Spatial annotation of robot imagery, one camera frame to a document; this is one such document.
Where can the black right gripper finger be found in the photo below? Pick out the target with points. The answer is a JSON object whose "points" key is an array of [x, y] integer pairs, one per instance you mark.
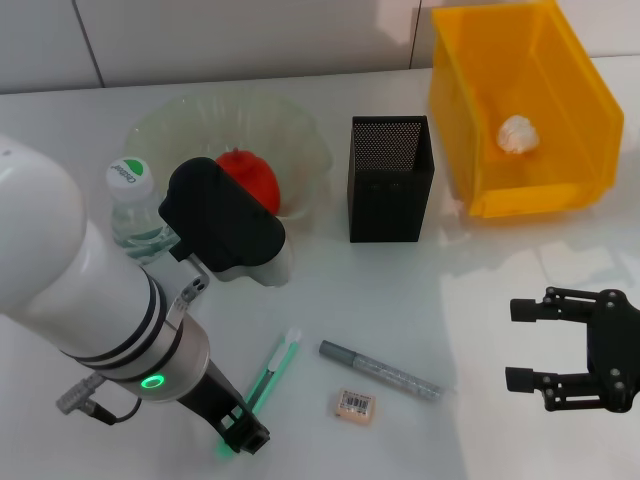
{"points": [[527, 310], [520, 380]]}

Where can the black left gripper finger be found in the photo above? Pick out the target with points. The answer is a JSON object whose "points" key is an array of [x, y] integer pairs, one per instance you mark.
{"points": [[252, 440]]}

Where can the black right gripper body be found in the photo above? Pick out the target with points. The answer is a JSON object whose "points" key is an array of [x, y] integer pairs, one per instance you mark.
{"points": [[617, 350]]}

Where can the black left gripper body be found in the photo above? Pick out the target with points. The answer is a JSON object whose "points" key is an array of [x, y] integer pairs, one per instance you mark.
{"points": [[210, 395]]}

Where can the green utility knife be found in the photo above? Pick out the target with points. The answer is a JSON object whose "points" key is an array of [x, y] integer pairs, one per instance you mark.
{"points": [[280, 357]]}

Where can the white paper ball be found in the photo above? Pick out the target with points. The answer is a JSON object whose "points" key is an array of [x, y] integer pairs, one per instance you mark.
{"points": [[517, 135]]}

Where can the clear green-label water bottle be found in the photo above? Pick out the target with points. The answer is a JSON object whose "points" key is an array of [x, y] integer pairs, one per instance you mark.
{"points": [[127, 200]]}

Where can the red-orange plastic orange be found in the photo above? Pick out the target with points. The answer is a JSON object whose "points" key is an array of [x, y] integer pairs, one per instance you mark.
{"points": [[257, 180]]}

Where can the beige eraser with barcode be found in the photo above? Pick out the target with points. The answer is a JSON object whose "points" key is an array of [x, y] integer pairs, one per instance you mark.
{"points": [[354, 406]]}

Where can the grey marker pen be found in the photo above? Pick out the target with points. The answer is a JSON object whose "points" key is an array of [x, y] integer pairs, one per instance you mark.
{"points": [[380, 370]]}

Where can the black mesh pen holder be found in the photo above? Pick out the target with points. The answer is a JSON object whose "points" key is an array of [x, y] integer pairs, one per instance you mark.
{"points": [[390, 210]]}

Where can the green glass fruit plate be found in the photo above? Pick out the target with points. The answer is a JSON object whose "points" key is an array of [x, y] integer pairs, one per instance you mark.
{"points": [[210, 125]]}

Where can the yellow plastic bin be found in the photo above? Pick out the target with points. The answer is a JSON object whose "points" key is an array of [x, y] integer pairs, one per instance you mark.
{"points": [[560, 90]]}

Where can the left wrist camera housing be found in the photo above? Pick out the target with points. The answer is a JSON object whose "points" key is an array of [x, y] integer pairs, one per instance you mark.
{"points": [[220, 215]]}

